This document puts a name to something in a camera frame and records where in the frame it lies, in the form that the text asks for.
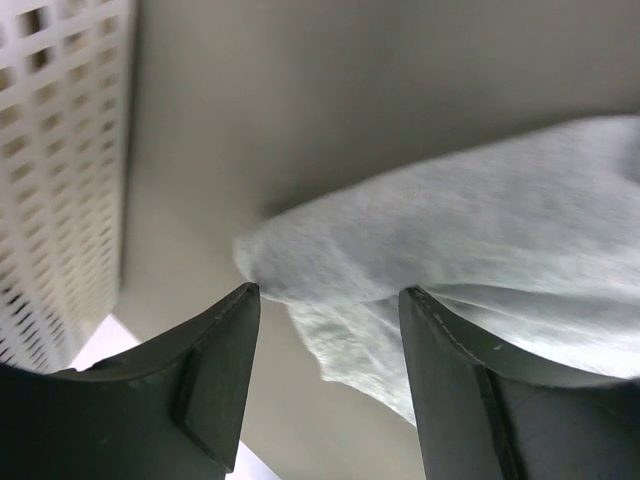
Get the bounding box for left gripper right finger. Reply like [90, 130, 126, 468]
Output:
[399, 288, 639, 480]

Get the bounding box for white perforated plastic basket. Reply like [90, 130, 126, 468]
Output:
[1, 0, 137, 374]

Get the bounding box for grey t shirt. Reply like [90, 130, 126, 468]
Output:
[234, 116, 639, 422]

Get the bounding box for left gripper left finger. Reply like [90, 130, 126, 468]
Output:
[1, 283, 261, 480]

